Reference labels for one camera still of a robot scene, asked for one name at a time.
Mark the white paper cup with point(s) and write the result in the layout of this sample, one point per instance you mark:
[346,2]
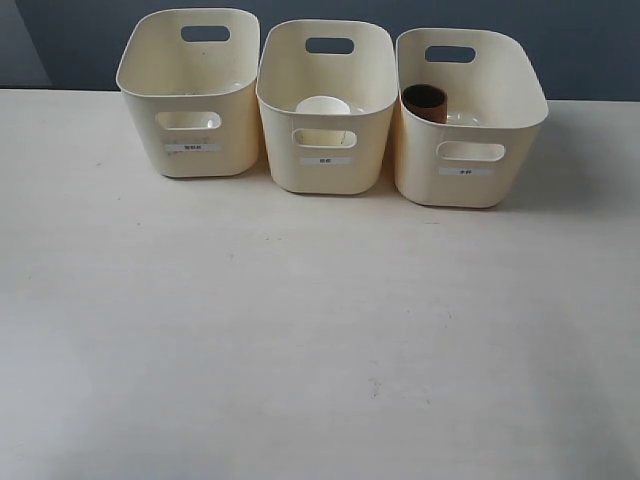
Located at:
[322,105]

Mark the left cream plastic bin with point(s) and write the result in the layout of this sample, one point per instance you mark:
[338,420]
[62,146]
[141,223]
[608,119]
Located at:
[188,78]

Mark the cream plastic bin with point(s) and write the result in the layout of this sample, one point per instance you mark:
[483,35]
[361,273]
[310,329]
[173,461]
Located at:
[495,107]
[188,78]
[350,60]

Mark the middle cream plastic bin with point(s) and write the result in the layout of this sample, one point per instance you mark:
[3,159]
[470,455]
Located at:
[350,60]

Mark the right cream plastic bin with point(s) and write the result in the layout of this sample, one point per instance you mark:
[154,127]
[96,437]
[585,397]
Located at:
[495,107]

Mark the brown wooden cup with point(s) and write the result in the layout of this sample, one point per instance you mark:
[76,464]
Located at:
[426,102]

